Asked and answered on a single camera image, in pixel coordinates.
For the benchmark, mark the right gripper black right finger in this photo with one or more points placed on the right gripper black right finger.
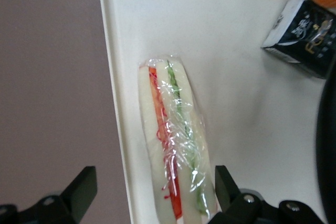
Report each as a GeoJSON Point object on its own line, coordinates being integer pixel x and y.
{"type": "Point", "coordinates": [228, 197]}

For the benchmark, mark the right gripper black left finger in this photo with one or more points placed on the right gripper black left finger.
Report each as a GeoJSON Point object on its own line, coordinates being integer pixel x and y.
{"type": "Point", "coordinates": [81, 187]}

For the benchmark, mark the plastic-wrapped triangle sandwich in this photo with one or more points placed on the plastic-wrapped triangle sandwich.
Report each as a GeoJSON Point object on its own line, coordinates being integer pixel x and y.
{"type": "Point", "coordinates": [170, 129]}

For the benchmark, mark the beige plastic serving tray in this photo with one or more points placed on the beige plastic serving tray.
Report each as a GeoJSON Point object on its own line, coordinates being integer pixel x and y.
{"type": "Point", "coordinates": [223, 24]}

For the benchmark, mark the brown table cover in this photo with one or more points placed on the brown table cover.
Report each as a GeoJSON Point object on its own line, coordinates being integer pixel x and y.
{"type": "Point", "coordinates": [52, 77]}

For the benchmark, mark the small black drink carton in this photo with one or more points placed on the small black drink carton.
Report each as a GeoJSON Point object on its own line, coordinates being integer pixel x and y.
{"type": "Point", "coordinates": [302, 37]}

